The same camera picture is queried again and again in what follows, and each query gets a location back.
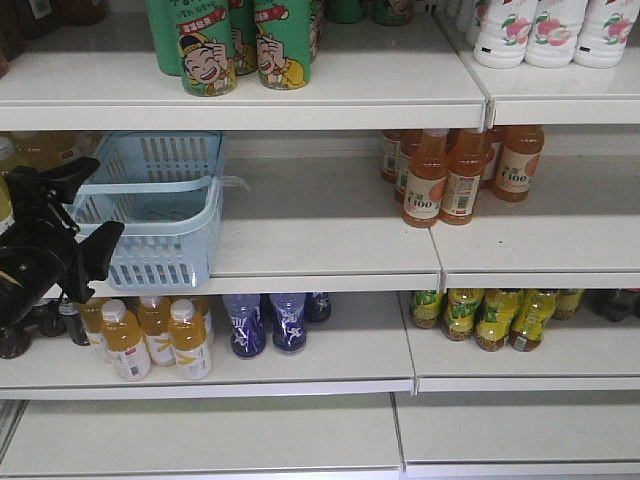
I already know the green cartoon tea can left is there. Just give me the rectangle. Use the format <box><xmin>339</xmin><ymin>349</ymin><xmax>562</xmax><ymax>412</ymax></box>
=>
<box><xmin>170</xmin><ymin>0</ymin><xmax>236</xmax><ymax>97</ymax></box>

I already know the lemon tea bottle front middle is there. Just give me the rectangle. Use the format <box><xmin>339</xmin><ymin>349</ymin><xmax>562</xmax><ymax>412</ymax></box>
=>
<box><xmin>474</xmin><ymin>288</ymin><xmax>524</xmax><ymax>352</ymax></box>

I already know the lemon tea bottle front right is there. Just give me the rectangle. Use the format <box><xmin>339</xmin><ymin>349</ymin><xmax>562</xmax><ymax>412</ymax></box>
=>
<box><xmin>509</xmin><ymin>288</ymin><xmax>559</xmax><ymax>352</ymax></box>

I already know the blue sports drink bottle left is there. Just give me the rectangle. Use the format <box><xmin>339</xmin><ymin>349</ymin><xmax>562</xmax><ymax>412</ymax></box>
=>
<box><xmin>222</xmin><ymin>293</ymin><xmax>266</xmax><ymax>358</ymax></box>

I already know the blue sports drink bottle right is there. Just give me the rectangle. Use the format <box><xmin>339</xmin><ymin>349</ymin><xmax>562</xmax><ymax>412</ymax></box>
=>
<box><xmin>304</xmin><ymin>292</ymin><xmax>332</xmax><ymax>324</ymax></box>

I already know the orange juice bottle right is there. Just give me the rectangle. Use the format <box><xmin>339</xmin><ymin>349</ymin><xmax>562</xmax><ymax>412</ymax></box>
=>
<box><xmin>492</xmin><ymin>125</ymin><xmax>545</xmax><ymax>202</ymax></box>

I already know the green cartoon tea can right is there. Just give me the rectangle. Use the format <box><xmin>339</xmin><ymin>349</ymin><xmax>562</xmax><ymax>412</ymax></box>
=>
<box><xmin>254</xmin><ymin>0</ymin><xmax>311</xmax><ymax>90</ymax></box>

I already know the orange juice bottle front middle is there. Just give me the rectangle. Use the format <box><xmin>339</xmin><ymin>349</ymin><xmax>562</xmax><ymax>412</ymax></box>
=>
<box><xmin>439</xmin><ymin>129</ymin><xmax>487</xmax><ymax>225</ymax></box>

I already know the blue sports drink bottle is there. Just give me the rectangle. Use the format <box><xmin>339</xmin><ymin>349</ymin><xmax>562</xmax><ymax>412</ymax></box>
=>
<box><xmin>222</xmin><ymin>293</ymin><xmax>266</xmax><ymax>358</ymax></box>
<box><xmin>304</xmin><ymin>292</ymin><xmax>332</xmax><ymax>324</ymax></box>
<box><xmin>269</xmin><ymin>293</ymin><xmax>307</xmax><ymax>353</ymax></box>

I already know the white peach drink bottle left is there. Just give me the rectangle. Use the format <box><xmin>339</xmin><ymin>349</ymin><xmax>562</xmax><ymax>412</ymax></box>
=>
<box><xmin>473</xmin><ymin>0</ymin><xmax>537</xmax><ymax>69</ymax></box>

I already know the yellow vitamin drink bottle right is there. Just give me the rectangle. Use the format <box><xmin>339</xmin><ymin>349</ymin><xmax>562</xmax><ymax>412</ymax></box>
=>
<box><xmin>169</xmin><ymin>299</ymin><xmax>212</xmax><ymax>380</ymax></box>

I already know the white store shelving unit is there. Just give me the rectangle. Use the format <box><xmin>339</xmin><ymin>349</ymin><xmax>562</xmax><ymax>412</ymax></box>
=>
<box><xmin>1</xmin><ymin>1</ymin><xmax>639</xmax><ymax>479</ymax></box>

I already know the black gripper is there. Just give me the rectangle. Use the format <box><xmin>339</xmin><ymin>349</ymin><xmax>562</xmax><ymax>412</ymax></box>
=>
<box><xmin>1</xmin><ymin>157</ymin><xmax>125</xmax><ymax>303</ymax></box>

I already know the light blue plastic basket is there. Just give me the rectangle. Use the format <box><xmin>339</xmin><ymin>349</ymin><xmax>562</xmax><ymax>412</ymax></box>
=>
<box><xmin>67</xmin><ymin>131</ymin><xmax>227</xmax><ymax>292</ymax></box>

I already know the yellow vitamin drink bottle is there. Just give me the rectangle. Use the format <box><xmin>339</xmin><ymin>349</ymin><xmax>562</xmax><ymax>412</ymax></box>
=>
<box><xmin>169</xmin><ymin>299</ymin><xmax>212</xmax><ymax>380</ymax></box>
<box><xmin>101</xmin><ymin>299</ymin><xmax>151</xmax><ymax>381</ymax></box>
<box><xmin>137</xmin><ymin>296</ymin><xmax>176</xmax><ymax>366</ymax></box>

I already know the white peach drink bottle right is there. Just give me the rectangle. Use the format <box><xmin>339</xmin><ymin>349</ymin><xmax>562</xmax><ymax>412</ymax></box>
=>
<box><xmin>573</xmin><ymin>0</ymin><xmax>639</xmax><ymax>69</ymax></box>

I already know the yellow vitamin drink bottle middle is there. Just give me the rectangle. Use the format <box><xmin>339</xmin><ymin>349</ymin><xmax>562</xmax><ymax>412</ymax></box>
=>
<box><xmin>137</xmin><ymin>296</ymin><xmax>176</xmax><ymax>366</ymax></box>

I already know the orange juice bottle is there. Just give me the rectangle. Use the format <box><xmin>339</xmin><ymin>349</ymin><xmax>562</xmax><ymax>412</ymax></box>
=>
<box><xmin>439</xmin><ymin>129</ymin><xmax>487</xmax><ymax>225</ymax></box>
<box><xmin>492</xmin><ymin>125</ymin><xmax>545</xmax><ymax>202</ymax></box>
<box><xmin>402</xmin><ymin>129</ymin><xmax>449</xmax><ymax>228</ymax></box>

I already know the white peach drink bottle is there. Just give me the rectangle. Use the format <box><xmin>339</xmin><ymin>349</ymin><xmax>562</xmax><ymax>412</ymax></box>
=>
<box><xmin>573</xmin><ymin>0</ymin><xmax>639</xmax><ymax>69</ymax></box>
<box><xmin>524</xmin><ymin>0</ymin><xmax>587</xmax><ymax>69</ymax></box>
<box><xmin>473</xmin><ymin>0</ymin><xmax>537</xmax><ymax>69</ymax></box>

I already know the blue sports drink bottle middle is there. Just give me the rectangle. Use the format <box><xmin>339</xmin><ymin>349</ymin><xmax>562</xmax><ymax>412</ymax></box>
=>
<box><xmin>269</xmin><ymin>293</ymin><xmax>307</xmax><ymax>353</ymax></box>

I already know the lemon tea bottle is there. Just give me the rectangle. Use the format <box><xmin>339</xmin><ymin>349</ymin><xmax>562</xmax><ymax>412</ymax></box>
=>
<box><xmin>509</xmin><ymin>288</ymin><xmax>559</xmax><ymax>352</ymax></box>
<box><xmin>442</xmin><ymin>288</ymin><xmax>485</xmax><ymax>341</ymax></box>
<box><xmin>474</xmin><ymin>288</ymin><xmax>524</xmax><ymax>352</ymax></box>

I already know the yellow vitamin drink bottle left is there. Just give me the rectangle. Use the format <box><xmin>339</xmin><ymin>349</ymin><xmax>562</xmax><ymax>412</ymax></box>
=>
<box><xmin>101</xmin><ymin>299</ymin><xmax>151</xmax><ymax>381</ymax></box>

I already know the lemon tea bottle front left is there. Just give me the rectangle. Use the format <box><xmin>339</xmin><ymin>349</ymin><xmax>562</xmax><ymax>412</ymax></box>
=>
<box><xmin>442</xmin><ymin>288</ymin><xmax>485</xmax><ymax>341</ymax></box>

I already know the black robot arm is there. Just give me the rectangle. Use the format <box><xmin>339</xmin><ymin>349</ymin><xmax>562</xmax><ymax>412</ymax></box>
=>
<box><xmin>1</xmin><ymin>157</ymin><xmax>124</xmax><ymax>359</ymax></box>

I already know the white peach drink bottle middle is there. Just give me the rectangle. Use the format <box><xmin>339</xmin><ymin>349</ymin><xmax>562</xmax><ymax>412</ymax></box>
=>
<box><xmin>524</xmin><ymin>0</ymin><xmax>587</xmax><ymax>69</ymax></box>

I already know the green cartoon tea can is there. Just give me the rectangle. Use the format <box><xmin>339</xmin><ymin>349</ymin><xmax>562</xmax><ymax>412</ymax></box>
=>
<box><xmin>254</xmin><ymin>0</ymin><xmax>311</xmax><ymax>90</ymax></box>
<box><xmin>170</xmin><ymin>0</ymin><xmax>236</xmax><ymax>97</ymax></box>

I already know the orange juice bottle front left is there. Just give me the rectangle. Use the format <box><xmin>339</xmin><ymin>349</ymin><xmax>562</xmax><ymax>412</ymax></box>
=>
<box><xmin>402</xmin><ymin>129</ymin><xmax>449</xmax><ymax>228</ymax></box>

